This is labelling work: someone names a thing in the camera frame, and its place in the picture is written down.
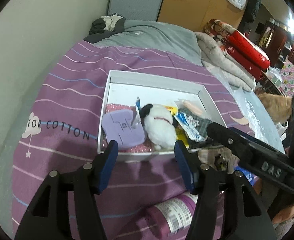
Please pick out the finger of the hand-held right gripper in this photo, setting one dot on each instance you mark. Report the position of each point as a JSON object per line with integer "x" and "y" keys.
{"x": 256, "y": 143}
{"x": 226, "y": 140}

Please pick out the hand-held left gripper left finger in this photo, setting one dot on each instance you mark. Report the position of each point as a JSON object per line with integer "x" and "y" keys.
{"x": 110, "y": 160}

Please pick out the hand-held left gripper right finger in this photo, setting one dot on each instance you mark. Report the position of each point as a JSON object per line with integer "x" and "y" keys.
{"x": 184, "y": 165}

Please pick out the yellow tissue packet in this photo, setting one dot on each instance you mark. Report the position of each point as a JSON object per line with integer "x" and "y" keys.
{"x": 180, "y": 136}

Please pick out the plaid cloth doll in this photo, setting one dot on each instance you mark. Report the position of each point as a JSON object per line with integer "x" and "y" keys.
{"x": 201, "y": 125}

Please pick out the small blue white packet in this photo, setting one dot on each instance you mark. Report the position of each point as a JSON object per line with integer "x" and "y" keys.
{"x": 189, "y": 127}

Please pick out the black and white plush dog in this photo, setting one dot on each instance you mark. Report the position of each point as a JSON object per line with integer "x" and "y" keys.
{"x": 159, "y": 127}

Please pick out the white cardboard box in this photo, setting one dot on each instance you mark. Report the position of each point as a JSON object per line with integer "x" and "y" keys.
{"x": 149, "y": 85}

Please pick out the person's right hand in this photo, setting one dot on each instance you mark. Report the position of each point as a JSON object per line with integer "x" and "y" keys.
{"x": 289, "y": 212}

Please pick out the clear plastic bag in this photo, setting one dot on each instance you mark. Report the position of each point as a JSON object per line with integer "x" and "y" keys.
{"x": 259, "y": 120}

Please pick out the beige knit plush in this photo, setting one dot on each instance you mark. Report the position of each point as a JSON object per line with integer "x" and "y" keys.
{"x": 206, "y": 155}

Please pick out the large blue packet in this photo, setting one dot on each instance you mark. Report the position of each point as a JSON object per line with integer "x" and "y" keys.
{"x": 246, "y": 176}

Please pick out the purple sponge cloth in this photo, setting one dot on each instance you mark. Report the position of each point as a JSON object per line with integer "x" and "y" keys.
{"x": 119, "y": 127}

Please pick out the orange furry thing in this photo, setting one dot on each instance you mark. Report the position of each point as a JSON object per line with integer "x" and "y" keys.
{"x": 276, "y": 105}

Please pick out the purple bottle with label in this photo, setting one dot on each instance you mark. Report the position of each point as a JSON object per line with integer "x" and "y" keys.
{"x": 172, "y": 212}

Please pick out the blue and white tag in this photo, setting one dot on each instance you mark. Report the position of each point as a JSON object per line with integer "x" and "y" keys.
{"x": 138, "y": 110}

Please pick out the purple striped blanket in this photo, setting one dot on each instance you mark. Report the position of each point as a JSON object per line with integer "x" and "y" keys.
{"x": 69, "y": 100}

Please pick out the pink patterned box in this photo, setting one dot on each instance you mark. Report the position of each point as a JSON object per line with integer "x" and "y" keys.
{"x": 291, "y": 75}

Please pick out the beige quilt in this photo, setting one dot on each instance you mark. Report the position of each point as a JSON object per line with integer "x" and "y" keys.
{"x": 219, "y": 55}

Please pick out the red floral quilt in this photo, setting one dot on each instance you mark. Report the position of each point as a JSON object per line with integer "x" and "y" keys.
{"x": 244, "y": 47}

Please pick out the dark wooden cabinet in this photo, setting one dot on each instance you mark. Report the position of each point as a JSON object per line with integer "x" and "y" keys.
{"x": 274, "y": 37}

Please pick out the grey quilt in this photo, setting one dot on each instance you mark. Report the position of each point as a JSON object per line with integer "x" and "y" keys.
{"x": 157, "y": 37}

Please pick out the dark clothes pile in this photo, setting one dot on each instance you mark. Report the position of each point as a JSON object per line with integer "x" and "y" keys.
{"x": 99, "y": 27}

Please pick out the dark hanging jacket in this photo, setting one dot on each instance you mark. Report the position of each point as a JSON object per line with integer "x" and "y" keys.
{"x": 253, "y": 5}

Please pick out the wooden wardrobe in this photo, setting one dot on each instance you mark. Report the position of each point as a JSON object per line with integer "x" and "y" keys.
{"x": 199, "y": 2}

